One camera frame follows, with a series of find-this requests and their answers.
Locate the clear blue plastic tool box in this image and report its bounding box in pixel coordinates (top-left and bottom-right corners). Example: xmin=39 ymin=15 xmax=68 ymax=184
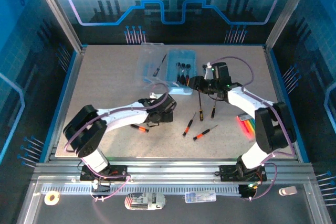
xmin=134 ymin=42 xmax=197 ymax=96

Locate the black orange screwdriver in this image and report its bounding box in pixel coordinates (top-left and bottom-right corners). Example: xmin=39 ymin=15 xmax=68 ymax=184
xmin=182 ymin=111 xmax=197 ymax=137
xmin=192 ymin=124 xmax=219 ymax=141
xmin=130 ymin=123 xmax=150 ymax=133

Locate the black yellow screwdriver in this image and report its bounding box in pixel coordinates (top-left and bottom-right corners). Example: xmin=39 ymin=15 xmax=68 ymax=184
xmin=197 ymin=89 xmax=204 ymax=122
xmin=153 ymin=54 xmax=167 ymax=77
xmin=211 ymin=97 xmax=219 ymax=119

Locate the black white printed sticker tag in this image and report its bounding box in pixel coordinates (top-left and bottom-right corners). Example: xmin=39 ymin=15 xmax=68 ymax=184
xmin=124 ymin=191 xmax=166 ymax=211

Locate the clear blue label card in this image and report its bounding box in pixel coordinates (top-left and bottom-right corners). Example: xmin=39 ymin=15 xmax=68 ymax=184
xmin=184 ymin=190 xmax=217 ymax=204

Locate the black controller board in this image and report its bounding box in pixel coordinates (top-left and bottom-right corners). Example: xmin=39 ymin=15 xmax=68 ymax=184
xmin=90 ymin=180 xmax=111 ymax=195
xmin=238 ymin=183 xmax=259 ymax=199

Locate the small white plastic piece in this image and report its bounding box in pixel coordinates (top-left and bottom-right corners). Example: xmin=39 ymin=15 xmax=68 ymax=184
xmin=278 ymin=186 xmax=298 ymax=196

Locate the cream tape roll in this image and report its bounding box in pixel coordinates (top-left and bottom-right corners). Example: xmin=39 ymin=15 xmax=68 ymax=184
xmin=44 ymin=191 xmax=60 ymax=206

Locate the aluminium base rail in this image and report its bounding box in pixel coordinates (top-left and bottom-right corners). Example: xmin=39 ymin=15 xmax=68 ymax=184
xmin=33 ymin=157 xmax=314 ymax=185

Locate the aluminium side rail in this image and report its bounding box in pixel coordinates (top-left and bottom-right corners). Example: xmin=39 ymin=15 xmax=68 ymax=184
xmin=48 ymin=45 xmax=89 ymax=161
xmin=262 ymin=45 xmax=301 ymax=162

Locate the slotted grey cable duct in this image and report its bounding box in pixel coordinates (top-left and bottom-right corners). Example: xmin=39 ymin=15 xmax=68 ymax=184
xmin=40 ymin=184 xmax=242 ymax=196

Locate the aluminium frame post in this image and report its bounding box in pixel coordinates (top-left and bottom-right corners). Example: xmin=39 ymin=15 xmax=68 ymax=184
xmin=29 ymin=0 xmax=87 ymax=53
xmin=264 ymin=0 xmax=317 ymax=51

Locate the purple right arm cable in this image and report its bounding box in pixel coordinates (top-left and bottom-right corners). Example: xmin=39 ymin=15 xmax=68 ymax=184
xmin=209 ymin=56 xmax=297 ymax=201

